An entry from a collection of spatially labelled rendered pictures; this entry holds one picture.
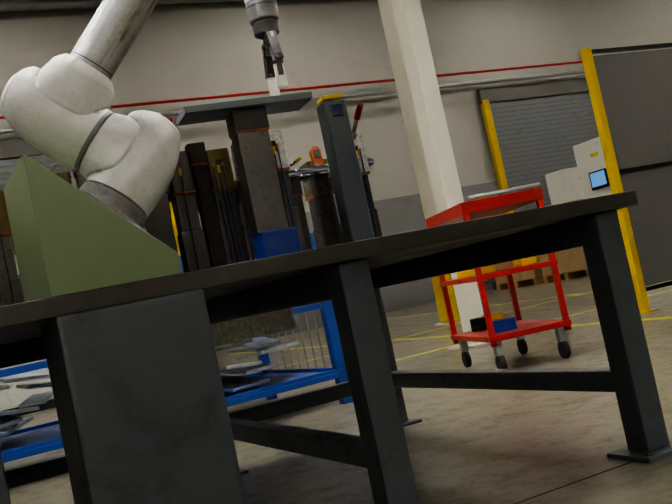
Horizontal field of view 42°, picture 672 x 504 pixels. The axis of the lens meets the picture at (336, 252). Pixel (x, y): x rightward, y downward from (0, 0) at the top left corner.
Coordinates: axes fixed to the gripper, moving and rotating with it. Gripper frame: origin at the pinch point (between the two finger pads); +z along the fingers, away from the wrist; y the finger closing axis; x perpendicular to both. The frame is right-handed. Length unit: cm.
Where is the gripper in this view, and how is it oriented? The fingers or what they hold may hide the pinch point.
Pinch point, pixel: (279, 90)
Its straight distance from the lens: 256.3
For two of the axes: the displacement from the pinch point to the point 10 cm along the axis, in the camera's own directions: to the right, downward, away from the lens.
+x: -9.6, 1.9, -2.2
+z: 2.1, 9.8, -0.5
